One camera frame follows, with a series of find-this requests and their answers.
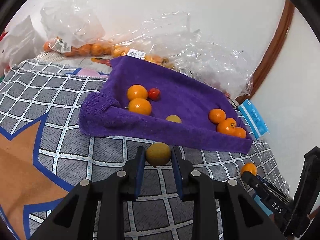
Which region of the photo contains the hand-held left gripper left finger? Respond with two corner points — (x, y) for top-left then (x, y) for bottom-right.
(30, 146), (146, 240)

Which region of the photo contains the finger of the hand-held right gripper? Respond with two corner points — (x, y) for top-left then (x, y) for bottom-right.
(241, 171), (293, 205)

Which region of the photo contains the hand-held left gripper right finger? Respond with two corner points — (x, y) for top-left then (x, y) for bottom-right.
(171, 146), (287, 240)

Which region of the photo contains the small orange tangerine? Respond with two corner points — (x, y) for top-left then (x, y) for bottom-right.
(127, 85), (148, 101)
(209, 108), (226, 125)
(240, 163), (257, 177)

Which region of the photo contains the large orange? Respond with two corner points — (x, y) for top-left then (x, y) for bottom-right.
(232, 127), (247, 139)

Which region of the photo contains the stemmed orange mandarin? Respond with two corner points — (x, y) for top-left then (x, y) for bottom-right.
(216, 118), (237, 136)

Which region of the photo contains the oval orange kumquat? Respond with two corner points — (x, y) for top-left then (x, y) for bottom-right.
(125, 98), (152, 116)

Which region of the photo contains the purple towel tray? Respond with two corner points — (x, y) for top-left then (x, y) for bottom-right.
(79, 56), (253, 155)

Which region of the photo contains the red cherry tomato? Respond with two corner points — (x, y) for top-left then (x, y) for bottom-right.
(148, 88), (161, 102)

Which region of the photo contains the blue tissue pack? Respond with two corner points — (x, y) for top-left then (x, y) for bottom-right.
(236, 99), (271, 140)

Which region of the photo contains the grey checked star bedsheet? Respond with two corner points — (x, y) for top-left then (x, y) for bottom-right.
(0, 59), (290, 240)

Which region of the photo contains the clear bag of kumquats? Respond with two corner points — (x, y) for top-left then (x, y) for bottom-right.
(110, 11), (200, 80)

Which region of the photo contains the pale printed sheet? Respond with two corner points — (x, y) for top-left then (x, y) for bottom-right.
(32, 52), (113, 79)

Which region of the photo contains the clear bag of tangerines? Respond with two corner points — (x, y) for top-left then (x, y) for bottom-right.
(40, 0), (113, 58)

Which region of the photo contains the white plastic bag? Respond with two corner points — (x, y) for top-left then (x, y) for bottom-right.
(0, 15), (45, 68)

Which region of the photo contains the brown wooden door frame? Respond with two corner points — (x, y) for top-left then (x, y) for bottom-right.
(236, 0), (295, 105)

